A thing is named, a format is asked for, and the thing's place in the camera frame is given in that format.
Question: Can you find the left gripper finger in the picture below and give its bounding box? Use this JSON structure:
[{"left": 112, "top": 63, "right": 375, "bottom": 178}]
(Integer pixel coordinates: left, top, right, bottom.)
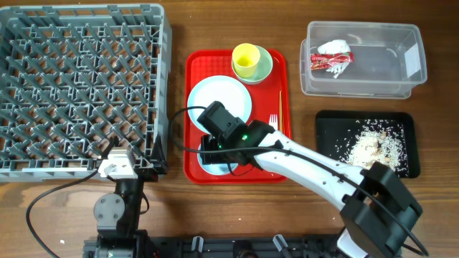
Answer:
[
  {"left": 102, "top": 136, "right": 118, "bottom": 158},
  {"left": 150, "top": 135, "right": 167, "bottom": 166}
]

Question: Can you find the small light blue bowl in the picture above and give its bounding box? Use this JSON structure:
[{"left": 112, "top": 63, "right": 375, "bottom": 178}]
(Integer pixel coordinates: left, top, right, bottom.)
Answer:
[{"left": 197, "top": 154, "right": 230, "bottom": 176}]

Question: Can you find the red snack wrapper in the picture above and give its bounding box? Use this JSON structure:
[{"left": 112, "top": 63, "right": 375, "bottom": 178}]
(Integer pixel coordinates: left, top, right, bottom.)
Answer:
[{"left": 311, "top": 52, "right": 354, "bottom": 70}]

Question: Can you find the leftover rice with scraps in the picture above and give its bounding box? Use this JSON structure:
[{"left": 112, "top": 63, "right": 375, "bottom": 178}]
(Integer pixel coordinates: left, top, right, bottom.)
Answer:
[{"left": 335, "top": 119, "right": 409, "bottom": 176}]

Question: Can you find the white napkin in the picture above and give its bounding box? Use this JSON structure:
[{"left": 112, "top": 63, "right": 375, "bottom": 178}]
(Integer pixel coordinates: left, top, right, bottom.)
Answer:
[{"left": 318, "top": 39, "right": 351, "bottom": 79}]

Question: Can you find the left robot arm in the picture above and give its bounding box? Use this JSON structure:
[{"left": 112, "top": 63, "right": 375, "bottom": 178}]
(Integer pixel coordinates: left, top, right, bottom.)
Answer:
[{"left": 83, "top": 135, "right": 167, "bottom": 258}]

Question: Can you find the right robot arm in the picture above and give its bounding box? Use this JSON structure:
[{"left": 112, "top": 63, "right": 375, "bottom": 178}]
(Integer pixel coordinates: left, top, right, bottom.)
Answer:
[{"left": 199, "top": 118, "right": 428, "bottom": 257}]

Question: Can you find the grey dishwasher rack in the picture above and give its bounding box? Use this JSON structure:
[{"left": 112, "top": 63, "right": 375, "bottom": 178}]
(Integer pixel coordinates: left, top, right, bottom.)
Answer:
[{"left": 1, "top": 4, "right": 172, "bottom": 183}]

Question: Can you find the white plastic fork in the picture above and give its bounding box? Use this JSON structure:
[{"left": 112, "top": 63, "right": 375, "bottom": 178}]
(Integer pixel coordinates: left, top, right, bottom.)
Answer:
[{"left": 268, "top": 114, "right": 279, "bottom": 130}]

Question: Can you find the large light blue plate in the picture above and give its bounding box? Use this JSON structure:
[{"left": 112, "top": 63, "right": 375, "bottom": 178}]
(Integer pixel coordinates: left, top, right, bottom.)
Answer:
[{"left": 187, "top": 75, "right": 252, "bottom": 122}]

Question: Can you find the red plastic tray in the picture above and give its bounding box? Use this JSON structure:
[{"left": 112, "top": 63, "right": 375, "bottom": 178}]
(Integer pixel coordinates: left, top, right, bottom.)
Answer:
[{"left": 184, "top": 49, "right": 292, "bottom": 184}]

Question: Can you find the wooden chopstick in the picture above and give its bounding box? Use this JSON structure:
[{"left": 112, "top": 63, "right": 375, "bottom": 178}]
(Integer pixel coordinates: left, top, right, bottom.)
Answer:
[{"left": 278, "top": 91, "right": 283, "bottom": 133}]

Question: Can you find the light green bowl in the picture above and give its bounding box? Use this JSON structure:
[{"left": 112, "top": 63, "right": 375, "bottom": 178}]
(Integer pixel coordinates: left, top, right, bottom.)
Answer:
[{"left": 232, "top": 45, "right": 273, "bottom": 85}]

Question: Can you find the yellow plastic cup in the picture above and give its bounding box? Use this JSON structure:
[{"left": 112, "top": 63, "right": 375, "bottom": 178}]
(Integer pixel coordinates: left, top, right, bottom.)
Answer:
[{"left": 232, "top": 43, "right": 260, "bottom": 78}]

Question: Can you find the black plastic tray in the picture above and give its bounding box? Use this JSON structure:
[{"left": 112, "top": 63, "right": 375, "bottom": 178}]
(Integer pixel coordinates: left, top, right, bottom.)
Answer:
[{"left": 316, "top": 110, "right": 421, "bottom": 178}]

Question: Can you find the clear plastic bin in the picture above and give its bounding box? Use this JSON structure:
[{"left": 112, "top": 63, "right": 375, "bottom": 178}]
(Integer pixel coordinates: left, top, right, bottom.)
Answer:
[{"left": 300, "top": 21, "right": 427, "bottom": 99}]

